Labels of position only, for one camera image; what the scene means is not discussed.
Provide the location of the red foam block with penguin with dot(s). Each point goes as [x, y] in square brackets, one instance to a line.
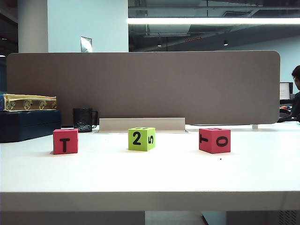
[70, 144]

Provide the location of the grey perforated panel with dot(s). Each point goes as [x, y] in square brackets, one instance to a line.
[262, 218]

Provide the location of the yellow patterned box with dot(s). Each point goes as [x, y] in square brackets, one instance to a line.
[28, 97]

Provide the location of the green foam block with 2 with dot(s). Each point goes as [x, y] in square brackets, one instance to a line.
[143, 145]

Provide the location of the person in background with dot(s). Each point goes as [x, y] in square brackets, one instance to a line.
[297, 93]

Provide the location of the dark blue case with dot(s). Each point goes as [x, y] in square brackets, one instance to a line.
[28, 126]

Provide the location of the white partition bracket foot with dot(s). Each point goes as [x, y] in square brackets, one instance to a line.
[255, 126]

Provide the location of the ceiling spot lamp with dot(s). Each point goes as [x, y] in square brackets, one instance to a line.
[225, 43]

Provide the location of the background computer monitor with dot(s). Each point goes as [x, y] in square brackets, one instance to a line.
[284, 90]

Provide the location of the white desk leg panel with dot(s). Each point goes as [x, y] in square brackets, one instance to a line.
[214, 218]

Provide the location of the brown desk partition panel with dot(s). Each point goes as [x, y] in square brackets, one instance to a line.
[152, 86]

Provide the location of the red foam block with 0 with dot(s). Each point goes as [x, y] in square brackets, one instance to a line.
[211, 146]

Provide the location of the black mug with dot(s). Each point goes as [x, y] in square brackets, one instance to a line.
[82, 119]

